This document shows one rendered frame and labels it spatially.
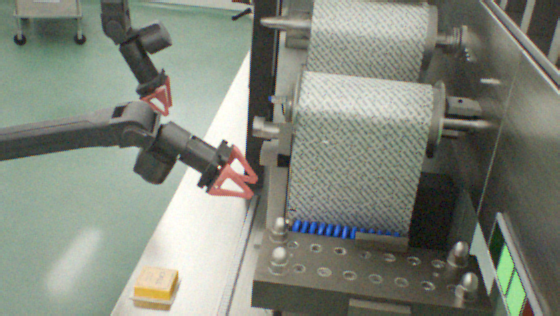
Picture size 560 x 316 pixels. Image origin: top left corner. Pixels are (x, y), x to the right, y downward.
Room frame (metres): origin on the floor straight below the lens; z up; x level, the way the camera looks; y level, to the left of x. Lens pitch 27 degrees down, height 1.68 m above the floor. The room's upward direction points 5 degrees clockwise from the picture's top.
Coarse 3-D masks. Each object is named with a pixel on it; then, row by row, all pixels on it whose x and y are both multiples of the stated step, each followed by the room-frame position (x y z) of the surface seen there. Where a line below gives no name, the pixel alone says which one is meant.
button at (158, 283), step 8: (144, 272) 0.95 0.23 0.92; (152, 272) 0.95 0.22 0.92; (160, 272) 0.96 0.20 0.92; (168, 272) 0.96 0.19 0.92; (176, 272) 0.96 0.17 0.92; (144, 280) 0.93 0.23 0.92; (152, 280) 0.93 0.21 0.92; (160, 280) 0.93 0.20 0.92; (168, 280) 0.94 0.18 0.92; (176, 280) 0.95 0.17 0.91; (136, 288) 0.91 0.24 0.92; (144, 288) 0.91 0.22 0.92; (152, 288) 0.91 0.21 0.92; (160, 288) 0.91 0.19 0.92; (168, 288) 0.91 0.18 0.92; (144, 296) 0.91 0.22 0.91; (152, 296) 0.90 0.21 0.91; (160, 296) 0.90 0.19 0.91; (168, 296) 0.90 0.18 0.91
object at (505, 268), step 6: (504, 252) 0.72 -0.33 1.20; (504, 258) 0.71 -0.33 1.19; (510, 258) 0.69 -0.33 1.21; (504, 264) 0.71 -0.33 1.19; (510, 264) 0.69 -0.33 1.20; (498, 270) 0.72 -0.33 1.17; (504, 270) 0.70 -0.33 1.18; (510, 270) 0.68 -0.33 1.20; (498, 276) 0.71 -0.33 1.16; (504, 276) 0.69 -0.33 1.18; (504, 282) 0.69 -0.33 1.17; (504, 288) 0.68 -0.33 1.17; (504, 294) 0.68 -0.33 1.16
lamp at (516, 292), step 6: (516, 276) 0.66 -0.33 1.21; (516, 282) 0.65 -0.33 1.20; (510, 288) 0.66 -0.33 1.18; (516, 288) 0.64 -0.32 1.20; (522, 288) 0.63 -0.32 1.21; (510, 294) 0.66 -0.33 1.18; (516, 294) 0.64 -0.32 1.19; (522, 294) 0.62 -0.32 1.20; (510, 300) 0.65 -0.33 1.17; (516, 300) 0.63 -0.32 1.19; (522, 300) 0.62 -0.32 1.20; (510, 306) 0.65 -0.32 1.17; (516, 306) 0.63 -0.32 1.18; (510, 312) 0.64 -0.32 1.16; (516, 312) 0.62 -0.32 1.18
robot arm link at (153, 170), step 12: (156, 120) 1.04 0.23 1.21; (132, 132) 0.98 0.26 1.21; (144, 132) 0.99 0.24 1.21; (156, 132) 1.01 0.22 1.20; (132, 144) 0.98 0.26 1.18; (144, 144) 0.99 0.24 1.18; (144, 156) 1.02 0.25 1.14; (144, 168) 1.03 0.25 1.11; (156, 168) 1.02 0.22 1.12; (168, 168) 1.02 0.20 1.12; (156, 180) 1.02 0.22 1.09
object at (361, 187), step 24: (312, 144) 1.02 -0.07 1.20; (312, 168) 1.02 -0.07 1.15; (336, 168) 1.01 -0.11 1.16; (360, 168) 1.01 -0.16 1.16; (384, 168) 1.01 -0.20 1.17; (408, 168) 1.00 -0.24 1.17; (312, 192) 1.02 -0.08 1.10; (336, 192) 1.01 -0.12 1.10; (360, 192) 1.01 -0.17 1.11; (384, 192) 1.01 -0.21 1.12; (408, 192) 1.00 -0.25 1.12; (288, 216) 1.02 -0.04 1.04; (312, 216) 1.02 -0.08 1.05; (336, 216) 1.01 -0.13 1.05; (360, 216) 1.01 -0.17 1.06; (384, 216) 1.01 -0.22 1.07; (408, 216) 1.00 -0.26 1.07
